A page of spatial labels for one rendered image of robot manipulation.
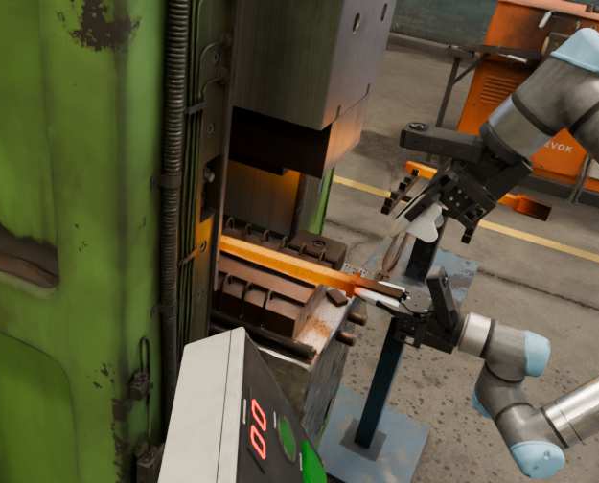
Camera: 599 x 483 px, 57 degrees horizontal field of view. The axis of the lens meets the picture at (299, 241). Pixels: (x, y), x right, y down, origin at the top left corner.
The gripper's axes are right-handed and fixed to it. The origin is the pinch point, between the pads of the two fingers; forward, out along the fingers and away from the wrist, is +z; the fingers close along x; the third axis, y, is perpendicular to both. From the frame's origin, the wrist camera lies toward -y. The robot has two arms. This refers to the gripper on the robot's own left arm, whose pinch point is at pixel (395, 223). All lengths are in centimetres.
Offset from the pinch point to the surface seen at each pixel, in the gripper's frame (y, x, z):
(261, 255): -12.6, 12.9, 33.0
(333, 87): -19.9, -0.7, -9.7
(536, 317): 110, 186, 86
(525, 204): 31, 76, 10
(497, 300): 93, 190, 95
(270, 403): 1.2, -31.3, 12.4
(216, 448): -2.1, -44.1, 7.0
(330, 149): -15.0, 3.6, -0.1
